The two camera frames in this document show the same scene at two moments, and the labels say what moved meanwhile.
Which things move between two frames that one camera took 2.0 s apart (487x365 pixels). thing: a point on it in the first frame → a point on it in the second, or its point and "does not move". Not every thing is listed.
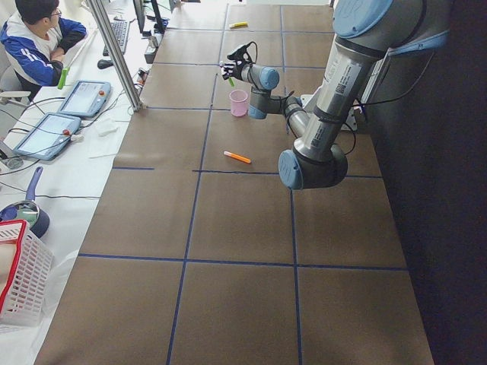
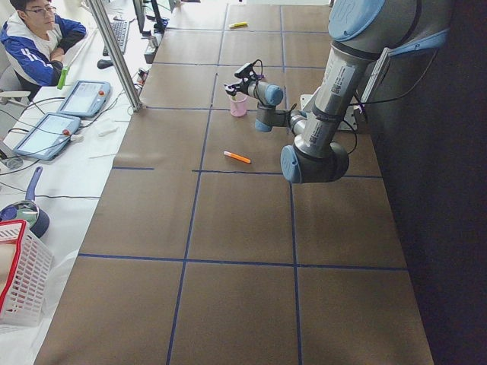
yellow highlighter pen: [239, 25] does not move
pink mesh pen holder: [238, 102] does not move
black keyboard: [120, 29] does not move
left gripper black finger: [227, 69] → [240, 87]
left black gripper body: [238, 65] → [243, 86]
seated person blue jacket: [33, 38] does not move
